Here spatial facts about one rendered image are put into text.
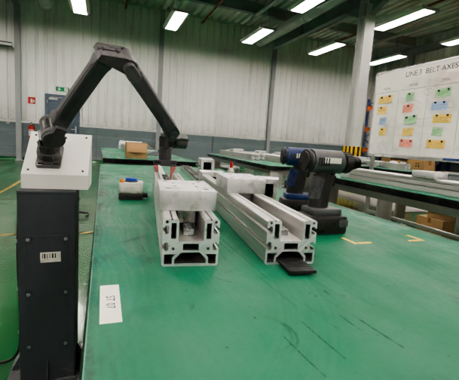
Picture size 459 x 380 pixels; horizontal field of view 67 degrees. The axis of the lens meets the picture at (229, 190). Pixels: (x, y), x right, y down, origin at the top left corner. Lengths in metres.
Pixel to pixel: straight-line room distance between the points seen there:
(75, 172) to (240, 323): 1.11
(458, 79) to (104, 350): 3.86
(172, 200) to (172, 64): 12.12
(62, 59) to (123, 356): 12.27
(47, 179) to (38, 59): 11.24
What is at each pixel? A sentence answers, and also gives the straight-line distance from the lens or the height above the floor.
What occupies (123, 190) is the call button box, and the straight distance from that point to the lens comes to 1.24.
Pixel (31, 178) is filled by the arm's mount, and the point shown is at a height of 0.82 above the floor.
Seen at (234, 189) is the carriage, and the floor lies 0.87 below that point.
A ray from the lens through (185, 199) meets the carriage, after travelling 0.67.
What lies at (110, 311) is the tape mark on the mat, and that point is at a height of 0.78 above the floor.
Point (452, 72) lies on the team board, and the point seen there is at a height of 1.80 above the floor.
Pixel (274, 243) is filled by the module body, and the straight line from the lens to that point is 0.66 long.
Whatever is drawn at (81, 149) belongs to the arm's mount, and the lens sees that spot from 1.55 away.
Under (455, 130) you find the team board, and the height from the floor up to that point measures 1.26.
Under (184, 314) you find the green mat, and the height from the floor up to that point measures 0.78.
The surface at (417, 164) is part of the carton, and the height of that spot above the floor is 0.86.
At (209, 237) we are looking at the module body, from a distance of 0.63.
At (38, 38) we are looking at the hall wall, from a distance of 12.73.
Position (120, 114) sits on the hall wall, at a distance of 12.32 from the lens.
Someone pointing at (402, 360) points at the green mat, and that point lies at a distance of 0.46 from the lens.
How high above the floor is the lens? 1.00
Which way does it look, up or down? 8 degrees down
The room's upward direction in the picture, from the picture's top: 4 degrees clockwise
